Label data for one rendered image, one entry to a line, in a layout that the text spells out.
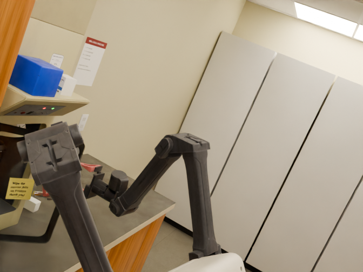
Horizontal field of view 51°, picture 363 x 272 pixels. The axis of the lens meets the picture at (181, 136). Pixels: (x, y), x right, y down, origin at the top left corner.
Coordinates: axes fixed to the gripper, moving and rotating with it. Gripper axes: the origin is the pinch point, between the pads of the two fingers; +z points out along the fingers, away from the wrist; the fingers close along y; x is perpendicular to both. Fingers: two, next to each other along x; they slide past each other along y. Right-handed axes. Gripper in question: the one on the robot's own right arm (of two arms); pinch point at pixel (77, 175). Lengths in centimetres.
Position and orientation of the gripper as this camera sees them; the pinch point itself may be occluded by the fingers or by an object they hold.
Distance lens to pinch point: 156.1
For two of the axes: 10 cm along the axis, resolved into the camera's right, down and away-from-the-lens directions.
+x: -3.3, 0.5, -9.4
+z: -8.6, -4.2, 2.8
